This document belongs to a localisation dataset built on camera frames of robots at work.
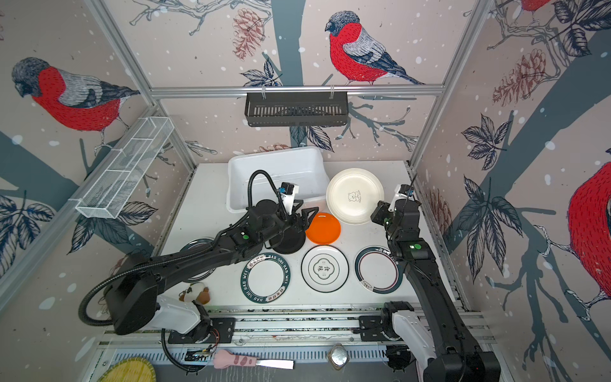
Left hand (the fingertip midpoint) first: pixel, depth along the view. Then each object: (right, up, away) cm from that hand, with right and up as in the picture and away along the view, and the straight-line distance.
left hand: (310, 205), depth 74 cm
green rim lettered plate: (-17, -27, +10) cm, 33 cm away
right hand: (+23, 0, +4) cm, 23 cm away
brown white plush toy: (-39, -30, +5) cm, 49 cm away
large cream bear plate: (+15, +3, +7) cm, 17 cm away
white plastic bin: (-3, +14, +37) cm, 40 cm away
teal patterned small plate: (-46, -18, +19) cm, 53 cm away
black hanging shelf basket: (-7, +41, +33) cm, 52 cm away
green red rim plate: (+25, -25, +12) cm, 38 cm away
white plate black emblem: (+5, -25, +12) cm, 28 cm away
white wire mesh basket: (-62, +12, +5) cm, 64 cm away
